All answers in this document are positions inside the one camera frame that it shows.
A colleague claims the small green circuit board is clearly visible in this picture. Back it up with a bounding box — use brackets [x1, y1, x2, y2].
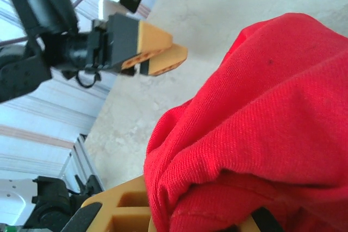
[0, 223, 18, 232]

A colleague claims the aluminium mounting rail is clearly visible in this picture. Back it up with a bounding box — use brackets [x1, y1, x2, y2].
[58, 133, 105, 192]

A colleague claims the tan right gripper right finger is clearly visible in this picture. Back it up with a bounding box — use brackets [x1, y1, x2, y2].
[236, 206, 286, 232]

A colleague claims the thin black left gripper cable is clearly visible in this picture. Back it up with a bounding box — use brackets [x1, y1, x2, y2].
[75, 69, 101, 88]

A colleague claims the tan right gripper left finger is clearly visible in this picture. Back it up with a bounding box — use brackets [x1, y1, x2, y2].
[61, 174, 152, 232]

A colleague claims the red t-shirt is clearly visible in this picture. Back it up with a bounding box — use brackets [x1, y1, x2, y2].
[143, 12, 348, 232]

